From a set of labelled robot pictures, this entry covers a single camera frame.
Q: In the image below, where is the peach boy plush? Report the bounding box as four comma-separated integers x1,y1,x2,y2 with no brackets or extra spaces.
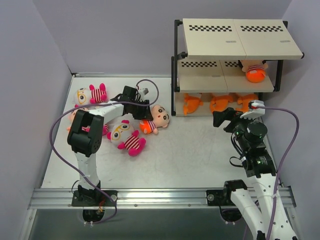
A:
139,104,170,135
66,107,88,132
240,60,269,84

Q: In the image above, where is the orange shark plush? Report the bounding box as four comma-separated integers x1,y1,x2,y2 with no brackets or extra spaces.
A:
183,93,204,116
209,93,234,113
236,93,259,113

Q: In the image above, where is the orange shark plush back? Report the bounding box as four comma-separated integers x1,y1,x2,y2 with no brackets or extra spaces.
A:
183,93,204,116

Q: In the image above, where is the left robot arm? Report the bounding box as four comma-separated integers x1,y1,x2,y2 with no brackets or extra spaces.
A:
67,86,153,207

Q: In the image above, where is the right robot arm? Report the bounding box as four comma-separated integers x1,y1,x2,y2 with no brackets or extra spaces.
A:
212,106,298,240

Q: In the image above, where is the cream black three-tier shelf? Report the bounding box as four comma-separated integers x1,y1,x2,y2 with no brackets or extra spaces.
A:
171,18,305,117

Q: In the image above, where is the white pink glasses plush front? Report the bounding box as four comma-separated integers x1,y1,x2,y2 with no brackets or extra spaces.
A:
106,120,147,157

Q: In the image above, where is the white pink glasses plush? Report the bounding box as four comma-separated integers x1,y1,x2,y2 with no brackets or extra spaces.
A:
102,123,109,136
106,120,147,157

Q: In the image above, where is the white pink glasses plush middle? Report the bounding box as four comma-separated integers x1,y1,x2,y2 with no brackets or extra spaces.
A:
102,123,109,136

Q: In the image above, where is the white pink striped plush back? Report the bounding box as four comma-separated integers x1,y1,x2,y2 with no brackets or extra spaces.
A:
73,83,108,107

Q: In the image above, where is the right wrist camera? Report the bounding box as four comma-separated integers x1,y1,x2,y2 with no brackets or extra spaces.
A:
240,100,265,120

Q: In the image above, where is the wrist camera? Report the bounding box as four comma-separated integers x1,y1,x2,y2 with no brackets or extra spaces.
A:
240,100,265,120
136,86,149,101

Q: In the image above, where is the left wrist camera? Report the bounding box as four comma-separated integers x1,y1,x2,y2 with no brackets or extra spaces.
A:
136,86,149,101

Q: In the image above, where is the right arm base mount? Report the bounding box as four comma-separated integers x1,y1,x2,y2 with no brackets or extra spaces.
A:
206,189,225,207

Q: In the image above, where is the aluminium front rail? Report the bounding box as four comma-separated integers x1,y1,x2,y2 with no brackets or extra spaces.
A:
29,188,297,210

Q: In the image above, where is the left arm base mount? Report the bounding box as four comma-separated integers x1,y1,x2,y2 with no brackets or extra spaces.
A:
71,185,118,207

